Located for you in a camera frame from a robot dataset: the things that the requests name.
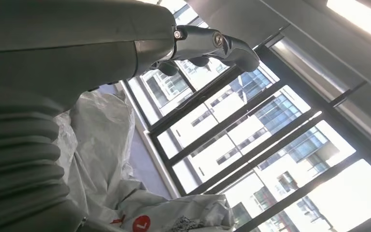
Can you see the grey package with red print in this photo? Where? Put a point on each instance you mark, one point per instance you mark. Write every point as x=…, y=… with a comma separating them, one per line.
x=102, y=137

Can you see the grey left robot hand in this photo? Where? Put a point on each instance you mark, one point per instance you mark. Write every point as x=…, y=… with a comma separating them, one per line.
x=76, y=48

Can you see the bright ceiling light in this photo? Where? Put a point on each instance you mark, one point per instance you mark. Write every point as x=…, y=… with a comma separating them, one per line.
x=361, y=20

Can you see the grey package with red circle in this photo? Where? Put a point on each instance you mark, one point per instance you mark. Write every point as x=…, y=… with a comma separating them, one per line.
x=185, y=214

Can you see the black window frame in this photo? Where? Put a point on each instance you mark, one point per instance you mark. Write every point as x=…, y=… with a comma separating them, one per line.
x=252, y=128

